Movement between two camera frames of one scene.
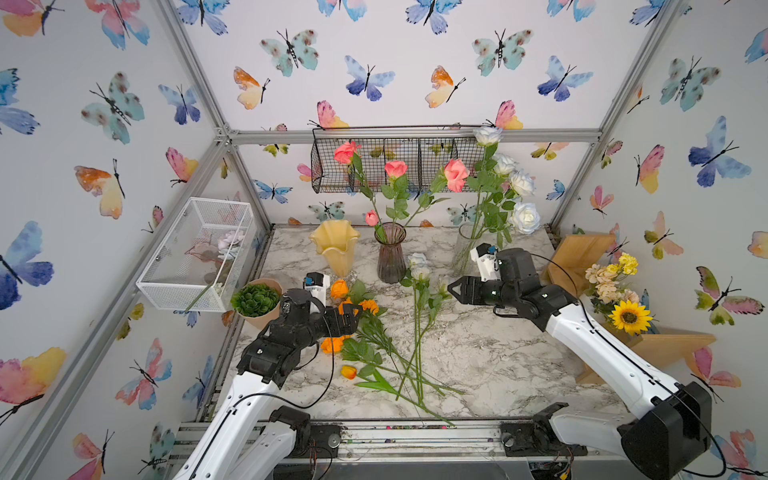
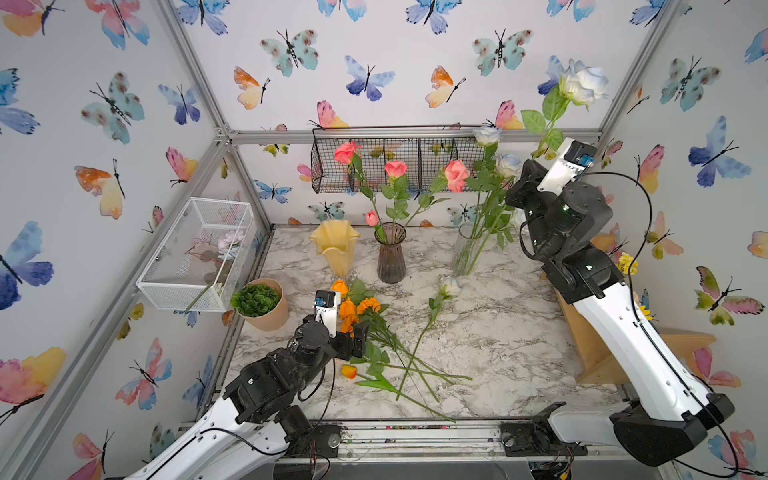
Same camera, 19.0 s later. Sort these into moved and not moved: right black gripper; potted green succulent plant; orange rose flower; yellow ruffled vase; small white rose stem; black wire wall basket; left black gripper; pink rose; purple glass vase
Moved: right black gripper; left black gripper; small white rose stem
Not moved: potted green succulent plant; purple glass vase; pink rose; orange rose flower; black wire wall basket; yellow ruffled vase
